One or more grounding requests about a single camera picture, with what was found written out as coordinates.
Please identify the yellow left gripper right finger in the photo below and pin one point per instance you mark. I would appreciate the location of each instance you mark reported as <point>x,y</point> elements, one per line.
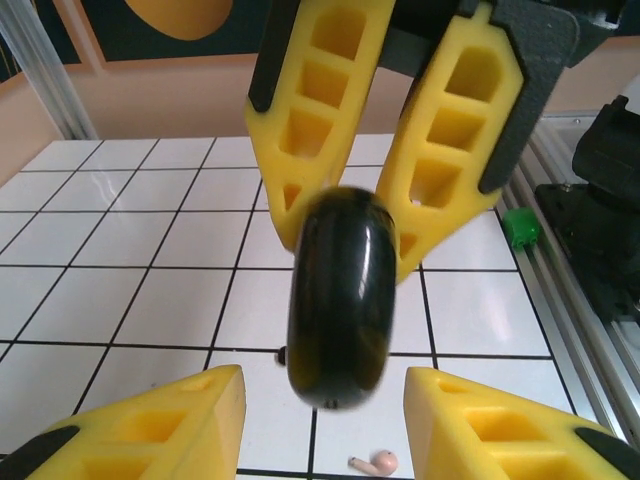
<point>500,440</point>

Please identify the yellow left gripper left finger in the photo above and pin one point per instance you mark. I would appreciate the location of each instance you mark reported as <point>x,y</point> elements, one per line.
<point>150,430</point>

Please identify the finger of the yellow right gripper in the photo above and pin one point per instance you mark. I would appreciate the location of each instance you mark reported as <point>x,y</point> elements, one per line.
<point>280,165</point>
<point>515,100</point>

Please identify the black glossy charging case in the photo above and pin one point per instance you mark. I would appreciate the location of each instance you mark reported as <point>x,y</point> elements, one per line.
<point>340,300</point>

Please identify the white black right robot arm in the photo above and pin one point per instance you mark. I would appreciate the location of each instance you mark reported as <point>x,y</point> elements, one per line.
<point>610,145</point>

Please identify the green plastic block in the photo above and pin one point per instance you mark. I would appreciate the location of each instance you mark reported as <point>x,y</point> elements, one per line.
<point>520,227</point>

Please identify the small black piece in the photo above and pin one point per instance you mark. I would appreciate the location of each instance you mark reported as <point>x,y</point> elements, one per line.
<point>282,356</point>

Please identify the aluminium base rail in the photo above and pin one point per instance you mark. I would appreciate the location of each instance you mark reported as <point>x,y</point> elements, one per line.
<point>565,320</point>

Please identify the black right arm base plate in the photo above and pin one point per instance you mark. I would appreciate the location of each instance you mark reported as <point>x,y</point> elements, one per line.
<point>590,240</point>

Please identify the aluminium frame post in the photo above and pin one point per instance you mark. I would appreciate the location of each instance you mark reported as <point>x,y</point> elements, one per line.
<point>55,75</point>

